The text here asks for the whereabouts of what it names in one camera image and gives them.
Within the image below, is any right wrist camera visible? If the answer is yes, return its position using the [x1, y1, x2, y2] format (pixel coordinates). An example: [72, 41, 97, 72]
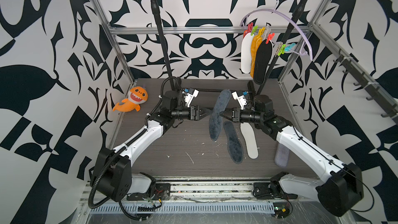
[232, 90, 248, 110]

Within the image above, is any grey fabric case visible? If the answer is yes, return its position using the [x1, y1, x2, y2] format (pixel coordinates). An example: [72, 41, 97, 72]
[274, 143, 290, 168]

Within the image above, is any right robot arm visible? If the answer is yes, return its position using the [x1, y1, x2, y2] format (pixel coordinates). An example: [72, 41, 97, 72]
[221, 92, 367, 217]

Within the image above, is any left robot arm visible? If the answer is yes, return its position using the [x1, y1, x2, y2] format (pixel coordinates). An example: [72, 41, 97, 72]
[88, 76, 208, 209]

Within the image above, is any lilac round clip hanger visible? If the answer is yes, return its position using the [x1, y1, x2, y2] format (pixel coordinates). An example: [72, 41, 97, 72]
[239, 8, 314, 61]

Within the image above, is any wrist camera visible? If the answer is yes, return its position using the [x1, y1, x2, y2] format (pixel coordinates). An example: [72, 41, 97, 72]
[232, 90, 248, 110]
[182, 88, 199, 107]

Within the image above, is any white cable duct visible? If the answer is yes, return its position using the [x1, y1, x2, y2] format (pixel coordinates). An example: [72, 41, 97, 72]
[88, 201, 276, 215]

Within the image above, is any dark grey felt insole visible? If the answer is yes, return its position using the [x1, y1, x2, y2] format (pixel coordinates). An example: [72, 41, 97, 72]
[223, 121, 244, 164]
[209, 89, 232, 142]

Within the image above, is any wall hook rail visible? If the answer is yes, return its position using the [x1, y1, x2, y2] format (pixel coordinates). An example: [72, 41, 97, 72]
[333, 48, 398, 125]

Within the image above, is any orange-edged insole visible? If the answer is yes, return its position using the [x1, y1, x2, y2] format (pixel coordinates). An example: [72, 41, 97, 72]
[240, 123, 259, 159]

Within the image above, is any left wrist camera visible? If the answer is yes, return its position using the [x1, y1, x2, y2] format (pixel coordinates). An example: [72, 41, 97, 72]
[182, 88, 199, 107]

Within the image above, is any orange shark plush toy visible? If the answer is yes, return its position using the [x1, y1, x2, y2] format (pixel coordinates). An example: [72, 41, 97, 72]
[113, 86, 148, 112]

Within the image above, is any white yellow-edged insole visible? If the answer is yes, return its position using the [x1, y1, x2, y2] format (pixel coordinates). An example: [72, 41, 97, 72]
[241, 34, 255, 74]

